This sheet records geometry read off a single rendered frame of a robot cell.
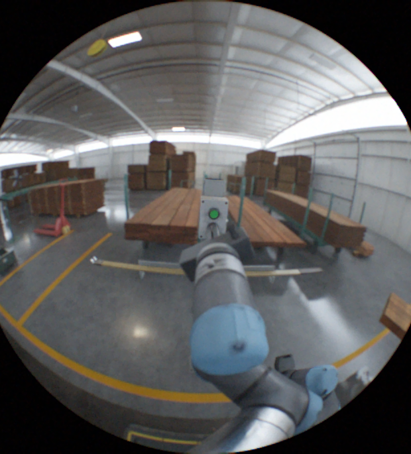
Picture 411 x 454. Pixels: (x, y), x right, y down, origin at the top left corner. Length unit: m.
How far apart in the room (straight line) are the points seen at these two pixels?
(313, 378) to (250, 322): 0.30
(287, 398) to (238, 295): 0.15
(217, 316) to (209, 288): 0.04
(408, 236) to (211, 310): 8.64
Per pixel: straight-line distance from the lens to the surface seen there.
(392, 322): 0.92
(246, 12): 7.13
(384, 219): 9.21
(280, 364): 0.52
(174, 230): 1.96
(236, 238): 0.27
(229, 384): 0.24
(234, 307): 0.15
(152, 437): 1.02
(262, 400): 0.23
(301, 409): 0.25
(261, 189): 10.06
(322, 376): 0.42
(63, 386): 1.65
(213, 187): 0.47
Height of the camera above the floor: 1.33
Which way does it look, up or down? 20 degrees down
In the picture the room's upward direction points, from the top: 4 degrees clockwise
